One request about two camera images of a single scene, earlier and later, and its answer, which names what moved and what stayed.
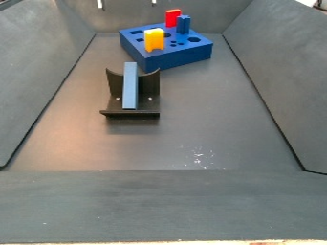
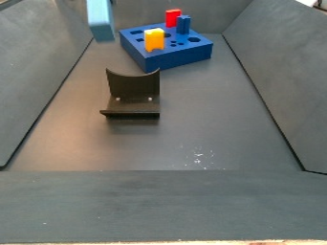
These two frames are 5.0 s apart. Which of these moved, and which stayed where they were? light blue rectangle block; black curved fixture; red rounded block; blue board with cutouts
Moved: light blue rectangle block
Stayed: blue board with cutouts; black curved fixture; red rounded block
